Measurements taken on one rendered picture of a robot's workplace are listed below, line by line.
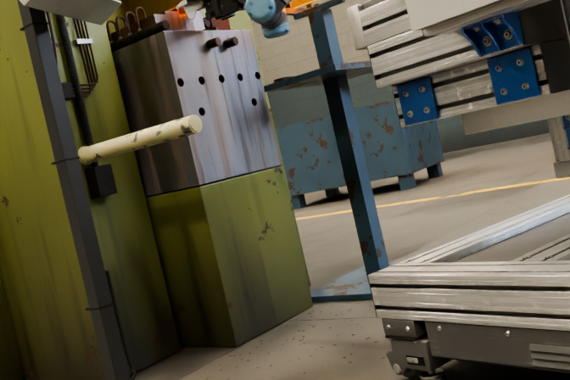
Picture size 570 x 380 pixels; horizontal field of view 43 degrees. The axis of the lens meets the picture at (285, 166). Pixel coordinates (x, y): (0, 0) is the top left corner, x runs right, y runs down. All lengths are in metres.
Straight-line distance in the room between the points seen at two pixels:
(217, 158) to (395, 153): 3.75
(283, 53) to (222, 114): 9.28
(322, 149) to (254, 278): 3.93
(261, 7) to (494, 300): 0.94
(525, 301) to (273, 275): 1.12
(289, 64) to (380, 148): 5.73
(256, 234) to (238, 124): 0.34
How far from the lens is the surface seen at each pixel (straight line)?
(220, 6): 2.11
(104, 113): 2.12
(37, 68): 1.76
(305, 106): 11.22
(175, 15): 2.21
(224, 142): 2.13
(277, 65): 11.49
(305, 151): 6.09
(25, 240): 2.22
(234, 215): 2.12
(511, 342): 1.30
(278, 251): 2.25
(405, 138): 5.72
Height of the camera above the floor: 0.51
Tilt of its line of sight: 1 degrees down
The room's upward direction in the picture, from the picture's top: 13 degrees counter-clockwise
